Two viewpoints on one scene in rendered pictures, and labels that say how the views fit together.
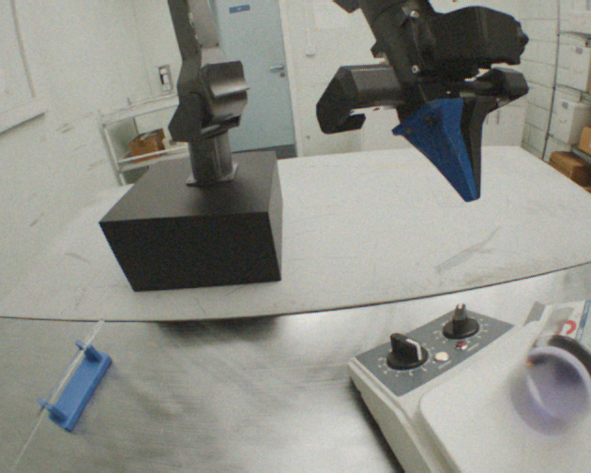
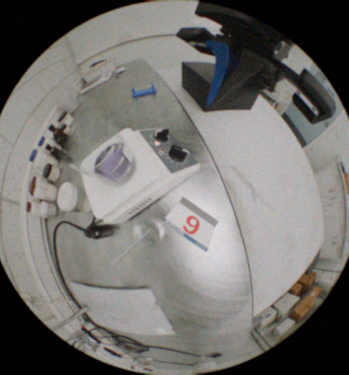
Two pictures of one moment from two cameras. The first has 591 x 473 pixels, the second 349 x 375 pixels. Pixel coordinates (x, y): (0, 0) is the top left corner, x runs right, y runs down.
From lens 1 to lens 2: 0.25 m
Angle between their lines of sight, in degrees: 54
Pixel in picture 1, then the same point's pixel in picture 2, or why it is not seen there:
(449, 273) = (231, 172)
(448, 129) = (217, 59)
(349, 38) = not seen: outside the picture
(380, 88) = (184, 33)
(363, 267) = (222, 135)
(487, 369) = (135, 145)
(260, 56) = not seen: hidden behind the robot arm
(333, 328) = (186, 129)
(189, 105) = not seen: hidden behind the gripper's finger
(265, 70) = not seen: hidden behind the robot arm
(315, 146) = (309, 154)
